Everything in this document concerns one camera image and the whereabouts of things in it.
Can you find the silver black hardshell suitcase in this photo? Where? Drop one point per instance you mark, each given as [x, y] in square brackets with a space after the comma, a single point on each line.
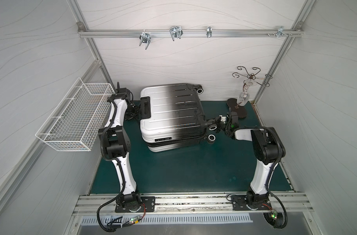
[172, 116]

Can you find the metal bracket clamp right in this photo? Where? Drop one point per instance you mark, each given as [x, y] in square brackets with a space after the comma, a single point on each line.
[280, 33]

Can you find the small metal hook clamp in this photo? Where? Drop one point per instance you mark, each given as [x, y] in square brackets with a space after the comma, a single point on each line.
[209, 32]

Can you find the white wire basket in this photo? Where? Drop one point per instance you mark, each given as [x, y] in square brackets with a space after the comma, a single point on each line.
[74, 123]

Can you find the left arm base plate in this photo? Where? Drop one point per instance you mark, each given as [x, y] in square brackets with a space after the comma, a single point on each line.
[146, 204]

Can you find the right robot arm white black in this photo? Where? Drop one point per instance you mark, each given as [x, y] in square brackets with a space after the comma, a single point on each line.
[268, 150]

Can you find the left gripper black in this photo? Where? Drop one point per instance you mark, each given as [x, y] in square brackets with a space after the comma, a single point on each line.
[131, 108]

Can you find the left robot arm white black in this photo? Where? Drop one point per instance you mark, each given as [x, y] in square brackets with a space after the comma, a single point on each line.
[115, 147]

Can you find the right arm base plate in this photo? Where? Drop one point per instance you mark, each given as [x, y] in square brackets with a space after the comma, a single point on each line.
[238, 202]

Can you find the metal u-bolt clamp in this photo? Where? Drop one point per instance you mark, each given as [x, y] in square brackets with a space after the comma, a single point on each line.
[145, 38]
[176, 32]

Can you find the metal U-bolt clamp left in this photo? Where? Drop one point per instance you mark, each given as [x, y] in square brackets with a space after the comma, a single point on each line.
[145, 38]

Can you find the black metal hook stand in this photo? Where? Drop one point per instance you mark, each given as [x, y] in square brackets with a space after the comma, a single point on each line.
[243, 72]

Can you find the aluminium cross rail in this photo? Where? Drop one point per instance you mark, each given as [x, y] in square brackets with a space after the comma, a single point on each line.
[187, 33]

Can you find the green table mat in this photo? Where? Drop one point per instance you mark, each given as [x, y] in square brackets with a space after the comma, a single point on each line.
[226, 166]

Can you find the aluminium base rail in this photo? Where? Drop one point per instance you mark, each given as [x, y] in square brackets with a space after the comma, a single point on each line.
[184, 203]

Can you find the clear wine glass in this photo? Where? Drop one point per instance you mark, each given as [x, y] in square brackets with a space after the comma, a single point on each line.
[245, 95]

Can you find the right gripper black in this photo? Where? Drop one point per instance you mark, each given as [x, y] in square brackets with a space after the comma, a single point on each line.
[216, 122]

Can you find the metal U-bolt clamp middle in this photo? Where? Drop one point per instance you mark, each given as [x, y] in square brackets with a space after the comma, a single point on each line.
[176, 32]

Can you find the white vent grille strip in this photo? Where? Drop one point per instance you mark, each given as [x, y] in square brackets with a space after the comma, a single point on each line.
[158, 219]

